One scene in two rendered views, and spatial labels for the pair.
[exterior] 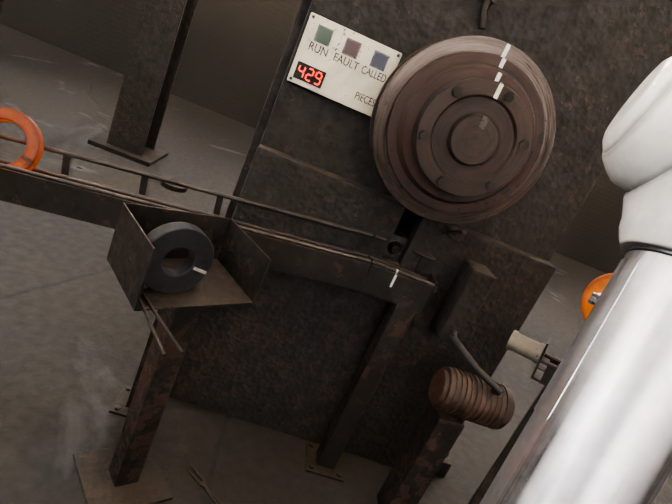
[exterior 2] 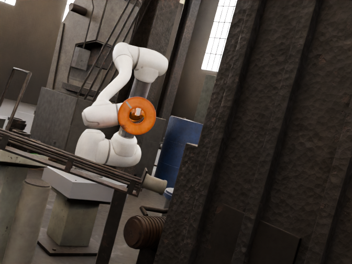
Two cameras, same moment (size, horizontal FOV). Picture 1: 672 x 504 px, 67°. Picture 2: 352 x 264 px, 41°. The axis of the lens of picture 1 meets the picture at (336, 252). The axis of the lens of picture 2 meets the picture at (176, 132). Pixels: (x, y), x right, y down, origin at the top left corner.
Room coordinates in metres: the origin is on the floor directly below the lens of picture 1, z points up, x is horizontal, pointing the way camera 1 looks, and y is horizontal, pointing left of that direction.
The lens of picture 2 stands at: (2.86, -1.54, 0.97)
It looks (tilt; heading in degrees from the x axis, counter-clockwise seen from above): 3 degrees down; 147
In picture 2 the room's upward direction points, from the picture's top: 15 degrees clockwise
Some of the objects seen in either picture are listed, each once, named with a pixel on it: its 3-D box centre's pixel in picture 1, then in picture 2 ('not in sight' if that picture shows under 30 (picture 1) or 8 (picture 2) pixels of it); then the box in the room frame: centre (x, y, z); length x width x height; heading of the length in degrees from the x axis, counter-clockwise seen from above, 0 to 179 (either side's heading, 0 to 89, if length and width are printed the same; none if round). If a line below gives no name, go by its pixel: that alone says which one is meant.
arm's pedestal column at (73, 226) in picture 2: not in sight; (72, 219); (0.23, -0.40, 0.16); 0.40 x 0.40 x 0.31; 7
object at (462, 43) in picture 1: (460, 133); not in sight; (1.39, -0.17, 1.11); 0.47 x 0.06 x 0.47; 100
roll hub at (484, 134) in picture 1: (471, 139); not in sight; (1.29, -0.19, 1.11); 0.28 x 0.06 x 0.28; 100
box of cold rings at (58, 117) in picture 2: not in sight; (96, 134); (-2.25, 0.71, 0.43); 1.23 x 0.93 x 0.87; 98
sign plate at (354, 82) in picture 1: (344, 66); not in sight; (1.44, 0.18, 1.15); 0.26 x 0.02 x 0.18; 100
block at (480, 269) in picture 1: (461, 301); not in sight; (1.44, -0.40, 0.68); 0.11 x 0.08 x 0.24; 10
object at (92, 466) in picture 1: (152, 366); not in sight; (1.01, 0.29, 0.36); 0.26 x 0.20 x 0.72; 135
